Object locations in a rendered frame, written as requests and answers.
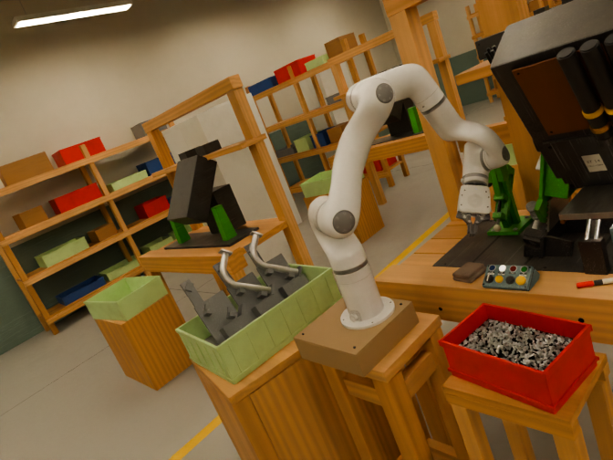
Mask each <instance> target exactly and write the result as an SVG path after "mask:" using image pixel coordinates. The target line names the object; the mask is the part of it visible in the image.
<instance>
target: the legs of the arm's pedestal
mask: <svg viewBox="0 0 613 460"><path fill-rule="evenodd" d="M443 337H444V335H443V332H442V327H439V328H438V329H437V330H436V331H435V333H434V334H433V335H432V336H431V337H430V338H429V339H428V340H427V341H426V342H425V343H424V344H423V345H422V347H421V348H420V349H419V350H418V351H417V352H416V353H415V354H414V355H413V356H412V357H411V359H412V361H411V363H410V364H409V365H408V366H407V367H406V368H405V366H403V367H402V368H401V369H400V370H399V371H398V372H397V373H396V375H395V376H394V377H393V378H392V379H391V380H390V381H389V382H388V383H385V382H380V381H377V380H374V379H371V378H368V377H361V376H358V375H356V374H352V373H349V372H346V371H341V370H338V369H335V368H331V367H328V366H326V365H322V367H323V369H324V371H325V374H326V375H327V379H328V381H329V384H330V386H331V388H332V391H333V393H334V394H335V397H336V399H337V401H338V405H339V407H340V410H341V412H342V414H343V416H344V418H345V421H346V423H347V425H348V429H349V430H350V433H351V435H352V437H353V440H354V442H355V445H356V447H357V448H358V452H359V454H360V457H361V459H362V460H389V459H388V456H387V454H386V451H385V449H384V447H383V444H382V442H381V440H380V438H379V434H378V431H377V429H376V426H375V424H374V422H373V420H372V417H371V415H370V412H369V409H368V406H367V405H366V402H365V400H366V401H369V402H371V403H375V404H378V405H381V406H382V408H383V410H384V413H385V414H386V417H387V419H388V422H389V424H390V428H391V431H392V432H393V435H394V438H395V440H396V443H397V445H398V448H399V449H400V453H401V455H400V456H399V458H398V459H397V460H470V457H469V455H468V453H467V450H466V447H465V444H464V441H463V439H462V434H461V431H460V429H459V426H458V424H457V421H456V418H455V415H454V412H453V409H452V406H451V404H450V403H448V402H447V400H446V397H445V394H444V391H443V388H442V386H443V384H444V383H445V382H446V381H447V380H448V378H449V377H450V376H451V375H452V373H451V372H450V371H448V368H449V367H450V365H449V362H448V360H447V357H446V354H445V351H444V348H443V347H442V346H440V344H439V342H438V340H440V339H441V338H443ZM428 379H430V381H431V386H432V388H433V391H434V394H435V396H436V399H437V402H438V404H439V407H440V409H441V412H442V417H443V420H444V422H445V424H446V427H447V430H448V433H449V436H450V437H451V440H452V445H453V447H452V446H449V445H447V444H443V443H441V442H438V441H436V440H433V439H431V436H430V433H429V430H428V428H427V425H426V423H425V420H424V418H423V415H422V412H421V408H420V406H419V403H418V401H417V398H416V395H415V393H416V392H417V391H418V390H419V389H420V387H421V386H422V385H423V384H424V383H425V382H426V381H427V380H428Z"/></svg>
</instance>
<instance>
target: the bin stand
mask: <svg viewBox="0 0 613 460"><path fill-rule="evenodd" d="M595 356H598V357H599V361H597V367H596V368H595V369H594V370H593V371H592V372H591V373H590V374H589V375H588V376H587V378H586V379H585V380H584V381H583V382H582V384H581V385H580V386H579V387H578V388H577V390H576V391H575V392H574V393H573V394H572V396H571V397H570V398H569V399H568V400H567V401H566V403H565V404H564V405H563V406H562V407H561V409H560V410H559V411H558V412H557V413H556V414H552V413H549V412H546V411H544V410H541V409H538V408H536V407H534V406H532V405H529V404H526V403H524V402H520V401H517V400H515V399H513V398H510V397H508V396H505V395H502V394H501V393H498V392H494V391H491V390H489V389H486V388H484V387H482V386H479V385H477V384H474V383H472V382H468V381H466V380H463V379H461V378H458V377H456V376H453V375H451V376H450V377H449V378H448V380H447V381H446V382H445V383H444V384H443V386H442V388H443V391H444V394H445V397H446V400H447V403H450V404H451V406H452V409H453V412H454V415H455V418H456V421H457V424H458V426H459V429H460V431H461V434H462V439H463V441H464V444H465V447H466V450H467V453H468V455H469V457H470V460H494V456H493V453H492V450H491V447H490V445H489V442H488V439H487V436H486V433H485V430H484V428H483V423H482V420H481V417H480V414H479V413H484V414H487V415H491V416H493V417H496V418H500V419H502V421H503V424H504V429H505V432H506V435H507V438H508V441H509V444H510V447H511V450H512V453H513V456H514V460H536V458H535V453H534V449H533V446H532V444H531V440H530V437H529V434H528V431H527V428H526V427H529V428H533V429H536V430H538V431H541V432H545V433H548V434H552V435H553V437H554V441H555V444H556V450H557V453H558V457H559V460H589V456H588V453H587V447H586V443H585V439H584V435H583V432H582V429H581V426H580V425H579V421H578V419H577V417H578V416H579V415H580V413H581V411H582V409H583V407H584V405H585V403H586V402H587V407H588V410H589V414H590V418H591V422H592V425H593V429H594V433H595V437H596V440H597V447H598V451H599V454H600V457H601V460H613V394H612V391H611V387H610V383H609V378H608V376H609V374H610V369H609V365H608V358H607V354H606V353H600V352H595Z"/></svg>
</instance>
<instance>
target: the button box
mask: <svg viewBox="0 0 613 460"><path fill-rule="evenodd" d="M490 266H492V265H487V268H486V271H485V275H484V277H485V276H487V275H491V276H493V280H492V281H491V282H486V281H485V280H484V279H483V284H482V286H483V287H484V288H498V289H510V290H522V291H529V290H531V288H532V287H533V286H534V285H535V283H536V282H537V281H538V279H539V277H540V274H539V273H538V272H537V271H536V270H535V268H534V267H532V266H515V267H516V270H515V271H513V272H512V271H511V270H510V267H512V266H508V265H494V266H495V269H494V270H490V269H489V267H490ZM500 266H505V270H504V271H500V269H499V268H500ZM522 267H527V270H526V271H525V272H522V271H521V268H522ZM497 276H502V277H503V281H502V282H501V283H497V282H496V281H495V278H496V277H497ZM509 276H511V277H513V278H514V282H513V283H511V284H508V283H507V282H506V281H505V279H506V278H507V277H509ZM519 276H523V277H525V279H526V281H525V283H524V284H523V285H518V284H517V283H516V282H515V280H516V278H517V277H519Z"/></svg>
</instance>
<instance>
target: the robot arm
mask: <svg viewBox="0 0 613 460"><path fill-rule="evenodd" d="M406 98H410V99H411V100H412V102H413V103H414V104H415V106H416V107H417V108H418V110H419V111H420V112H421V114H422V115H423V116H424V118H425V119H426V120H427V121H428V122H429V123H430V125H431V126H432V127H433V129H434V130H435V131H436V133H437V134H438V135H439V136H440V137H441V138H442V139H443V140H444V141H468V142H466V143H465V144H464V152H463V167H462V179H461V183H462V184H463V185H462V186H461V189H460V193H459V199H458V206H457V215H456V218H459V219H462V220H463V221H464V222H465V223H466V224H467V234H469V237H474V236H475V235H477V228H478V224H480V223H481V222H482V221H489V220H490V219H491V217H490V212H491V196H490V189H489V187H488V179H489V172H490V171H491V170H493V169H496V168H500V167H503V166H505V165H506V164H507V163H509V161H510V153H509V151H508V149H507V148H506V146H505V145H504V143H503V141H502V140H501V139H500V138H499V136H498V135H497V134H496V133H495V132H494V131H493V130H492V129H490V128H489V127H487V126H485V125H483V124H481V123H477V122H473V121H468V120H463V119H462V118H461V117H460V116H459V114H458V113H457V112H456V110H455V109H454V107H453V106H452V104H451V103H450V102H449V101H448V99H447V98H446V96H445V95H444V94H443V92H442V90H441V89H440V88H439V86H438V85H437V83H436V82H435V81H434V79H433V78H432V76H431V75H430V73H429V72H428V71H427V70H426V69H425V68H424V67H422V66H420V65H418V64H405V65H401V66H398V67H395V68H392V69H389V70H387V71H384V72H381V73H379V74H377V75H374V76H372V77H369V78H365V79H363V80H361V81H360V82H358V83H356V84H354V85H353V86H351V87H350V88H349V90H348V92H347V95H346V103H347V105H348V108H349V109H350V110H352V111H353V112H354V114H353V116H352V117H351V119H350V121H349V122H348V125H347V126H346V128H345V129H344V131H343V133H342V135H341V137H340V140H339V143H338V147H337V151H336V154H335V158H334V162H333V167H332V175H331V185H330V191H329V195H328V196H327V195H324V196H319V197H318V198H316V199H315V200H314V201H313V202H312V203H311V204H310V206H309V208H308V220H309V223H310V225H311V228H312V230H313V232H314V234H315V236H316V238H317V241H318V242H319V244H320V245H321V247H322V248H323V250H324V252H325V253H326V255H327V258H328V260H329V263H330V265H331V267H332V270H333V272H334V275H335V278H336V280H337V282H338V286H339V289H340V292H341V294H342V297H343V299H344V301H345V304H346V307H347V308H346V309H345V310H344V311H343V313H342V314H341V317H340V320H341V323H342V325H343V326H344V327H345V328H347V329H368V328H371V327H374V326H377V325H379V324H380V323H382V322H383V321H385V320H386V319H388V318H389V317H390V316H391V315H392V313H393V312H394V309H395V305H394V302H393V301H392V299H390V298H387V297H381V296H380V294H379V290H378V287H377V284H376V282H375V279H374V276H373V274H372V271H371V268H370V265H369V261H368V259H367V256H366V253H365V251H364V248H363V246H362V244H361V243H360V242H359V240H358V238H357V237H356V235H355V234H354V231H355V230H356V228H357V226H358V220H359V216H360V207H361V185H362V176H363V171H364V167H365V164H366V161H367V158H368V155H369V150H370V147H371V145H372V143H373V141H374V139H375V138H376V136H377V134H378V132H379V130H380V129H381V127H382V126H383V124H384V123H385V121H386V120H387V118H388V117H389V115H390V113H391V110H392V108H393V105H394V102H395V101H398V100H401V99H406ZM471 217H475V221H474V223H473V222H472V219H471Z"/></svg>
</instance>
